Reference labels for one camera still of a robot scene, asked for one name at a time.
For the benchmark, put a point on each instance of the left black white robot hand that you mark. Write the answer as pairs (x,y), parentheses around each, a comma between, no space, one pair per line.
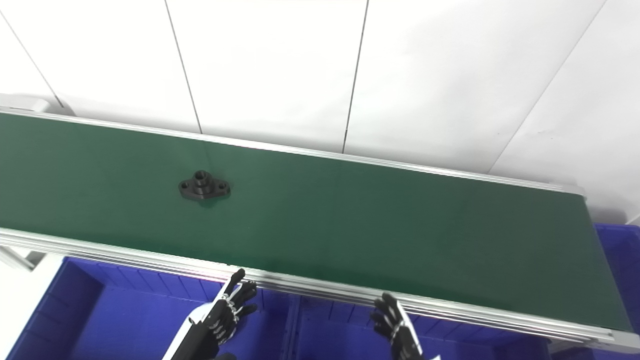
(215,325)

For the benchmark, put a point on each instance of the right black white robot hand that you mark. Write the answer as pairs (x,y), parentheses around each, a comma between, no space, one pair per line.
(402,335)

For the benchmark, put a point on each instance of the black flange part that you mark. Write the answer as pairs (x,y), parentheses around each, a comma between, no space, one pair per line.
(204,187)

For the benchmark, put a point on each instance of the blue plastic bin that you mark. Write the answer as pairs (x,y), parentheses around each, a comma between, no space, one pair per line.
(340,335)
(115,320)
(622,280)

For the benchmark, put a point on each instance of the green conveyor belt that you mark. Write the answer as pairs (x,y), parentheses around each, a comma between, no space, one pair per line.
(350,220)

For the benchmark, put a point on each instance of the aluminium conveyor support bracket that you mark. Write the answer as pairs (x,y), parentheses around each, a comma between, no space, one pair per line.
(17,259)

